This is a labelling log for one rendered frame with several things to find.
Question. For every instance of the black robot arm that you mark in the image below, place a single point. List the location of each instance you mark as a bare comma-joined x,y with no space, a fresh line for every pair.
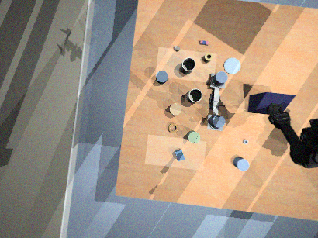
301,148

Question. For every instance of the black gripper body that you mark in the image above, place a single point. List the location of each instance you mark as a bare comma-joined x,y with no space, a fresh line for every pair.
315,156

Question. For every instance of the white cylinder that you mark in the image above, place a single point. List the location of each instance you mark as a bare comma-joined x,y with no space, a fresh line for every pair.
195,95
188,65

